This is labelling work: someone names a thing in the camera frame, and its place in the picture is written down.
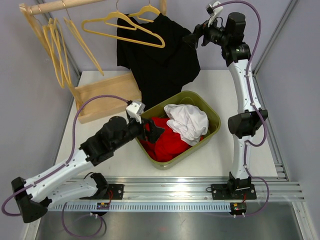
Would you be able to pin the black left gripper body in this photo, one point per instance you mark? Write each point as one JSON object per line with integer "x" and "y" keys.
{"x": 135, "y": 129}

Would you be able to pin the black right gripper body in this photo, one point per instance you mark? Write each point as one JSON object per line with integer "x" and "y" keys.
{"x": 213, "y": 34}

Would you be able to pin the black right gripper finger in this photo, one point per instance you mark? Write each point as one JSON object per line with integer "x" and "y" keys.
{"x": 191, "y": 40}
{"x": 199, "y": 30}

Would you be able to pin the black t shirt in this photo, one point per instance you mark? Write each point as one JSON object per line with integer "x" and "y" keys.
{"x": 160, "y": 73}

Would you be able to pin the white t shirt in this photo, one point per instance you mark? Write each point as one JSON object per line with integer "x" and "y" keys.
{"x": 188, "y": 121}

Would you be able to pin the yellow hanger of black shirt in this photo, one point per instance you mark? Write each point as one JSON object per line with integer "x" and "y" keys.
{"x": 146, "y": 14}

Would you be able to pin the yellow hanger of white shirt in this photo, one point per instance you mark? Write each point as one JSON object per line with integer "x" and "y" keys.
{"x": 131, "y": 26}

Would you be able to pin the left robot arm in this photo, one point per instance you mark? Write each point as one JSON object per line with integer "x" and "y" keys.
{"x": 35, "y": 195}

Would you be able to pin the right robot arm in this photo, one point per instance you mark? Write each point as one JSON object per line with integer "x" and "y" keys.
{"x": 250, "y": 115}

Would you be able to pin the olive green plastic basket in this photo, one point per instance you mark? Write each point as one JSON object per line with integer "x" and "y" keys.
{"x": 185, "y": 98}

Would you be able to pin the wooden clothes rack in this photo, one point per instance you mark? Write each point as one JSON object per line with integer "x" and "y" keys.
{"x": 93, "y": 101}

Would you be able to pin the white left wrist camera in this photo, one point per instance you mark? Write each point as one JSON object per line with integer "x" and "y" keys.
{"x": 134, "y": 110}

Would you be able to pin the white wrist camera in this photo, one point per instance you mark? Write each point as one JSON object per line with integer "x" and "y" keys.
{"x": 134, "y": 110}
{"x": 214, "y": 9}

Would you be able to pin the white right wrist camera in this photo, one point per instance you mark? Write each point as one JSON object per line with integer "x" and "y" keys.
{"x": 214, "y": 9}

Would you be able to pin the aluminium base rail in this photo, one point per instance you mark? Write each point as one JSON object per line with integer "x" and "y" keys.
{"x": 194, "y": 189}

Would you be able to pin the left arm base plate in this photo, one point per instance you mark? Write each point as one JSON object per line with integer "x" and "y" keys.
{"x": 115, "y": 191}

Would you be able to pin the aluminium frame post left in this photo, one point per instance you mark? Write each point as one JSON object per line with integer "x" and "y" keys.
{"x": 65, "y": 32}

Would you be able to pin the aluminium frame post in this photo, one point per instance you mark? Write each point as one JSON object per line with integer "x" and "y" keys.
{"x": 282, "y": 22}
{"x": 65, "y": 32}

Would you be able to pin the aluminium frame post right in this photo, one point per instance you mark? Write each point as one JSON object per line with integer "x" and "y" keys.
{"x": 282, "y": 22}

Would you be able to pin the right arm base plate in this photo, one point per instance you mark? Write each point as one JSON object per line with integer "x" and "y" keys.
{"x": 220, "y": 192}

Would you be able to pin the white slotted cable duct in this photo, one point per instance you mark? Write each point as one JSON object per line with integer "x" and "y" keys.
{"x": 117, "y": 206}

